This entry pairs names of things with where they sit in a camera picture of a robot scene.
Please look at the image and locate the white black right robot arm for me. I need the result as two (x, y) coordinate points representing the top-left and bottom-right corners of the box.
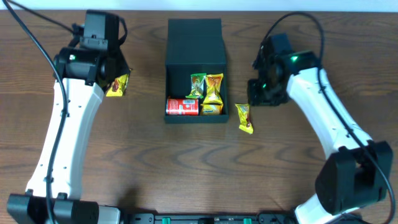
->
(248, 34), (393, 223)

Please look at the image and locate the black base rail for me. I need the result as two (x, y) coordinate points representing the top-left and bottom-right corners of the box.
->
(119, 211), (298, 224)

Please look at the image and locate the green pandan cake packet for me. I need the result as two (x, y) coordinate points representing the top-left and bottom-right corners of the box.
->
(186, 73), (206, 99)

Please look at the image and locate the yellow Apollo chocolate cake packet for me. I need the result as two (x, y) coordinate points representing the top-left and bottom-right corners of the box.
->
(106, 74), (129, 97)

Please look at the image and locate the red drink can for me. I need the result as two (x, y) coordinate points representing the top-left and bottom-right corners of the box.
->
(166, 98), (199, 116)

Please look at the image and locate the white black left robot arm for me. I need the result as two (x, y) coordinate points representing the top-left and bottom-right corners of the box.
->
(7, 10), (130, 223)

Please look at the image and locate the yellow snack packet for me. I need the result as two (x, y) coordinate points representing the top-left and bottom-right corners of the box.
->
(203, 73), (223, 105)
(235, 103), (254, 134)

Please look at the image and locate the yellow Lemond biscuit packet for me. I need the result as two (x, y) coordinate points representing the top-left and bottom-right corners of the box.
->
(200, 104), (223, 116)

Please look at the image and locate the dark green box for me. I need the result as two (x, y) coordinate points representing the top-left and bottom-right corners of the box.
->
(164, 19), (229, 124)

